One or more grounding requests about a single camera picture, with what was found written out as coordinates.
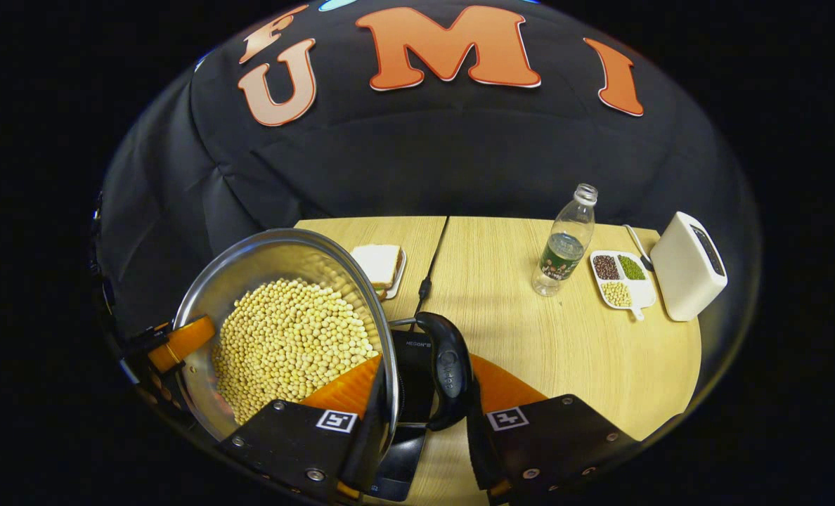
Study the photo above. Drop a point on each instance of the black induction cooktop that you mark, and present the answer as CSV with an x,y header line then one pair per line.
x,y
403,467

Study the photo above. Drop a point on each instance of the heap of soybeans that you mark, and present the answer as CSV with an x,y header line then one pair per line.
x,y
284,344

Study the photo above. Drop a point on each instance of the black backdrop cloth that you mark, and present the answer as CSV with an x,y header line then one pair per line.
x,y
460,154

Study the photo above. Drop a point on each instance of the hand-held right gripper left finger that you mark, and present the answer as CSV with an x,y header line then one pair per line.
x,y
368,450

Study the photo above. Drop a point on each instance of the pile of red beans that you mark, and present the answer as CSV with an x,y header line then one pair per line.
x,y
606,267

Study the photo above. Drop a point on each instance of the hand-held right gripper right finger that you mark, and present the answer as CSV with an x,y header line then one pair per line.
x,y
481,457

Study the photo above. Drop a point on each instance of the pile of green mung beans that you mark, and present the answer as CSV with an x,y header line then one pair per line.
x,y
631,267

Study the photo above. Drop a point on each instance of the clear plastic bottle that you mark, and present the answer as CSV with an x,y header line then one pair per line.
x,y
565,253

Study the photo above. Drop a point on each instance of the white toaster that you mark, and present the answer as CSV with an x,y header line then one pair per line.
x,y
681,274

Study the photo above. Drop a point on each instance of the white divided plate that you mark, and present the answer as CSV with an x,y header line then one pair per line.
x,y
644,292

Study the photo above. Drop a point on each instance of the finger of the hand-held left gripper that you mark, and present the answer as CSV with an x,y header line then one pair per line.
x,y
182,341

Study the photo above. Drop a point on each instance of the sandwich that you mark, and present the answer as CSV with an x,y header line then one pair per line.
x,y
377,263

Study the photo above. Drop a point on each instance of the small pile of yellow beans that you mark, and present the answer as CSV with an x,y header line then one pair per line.
x,y
616,294

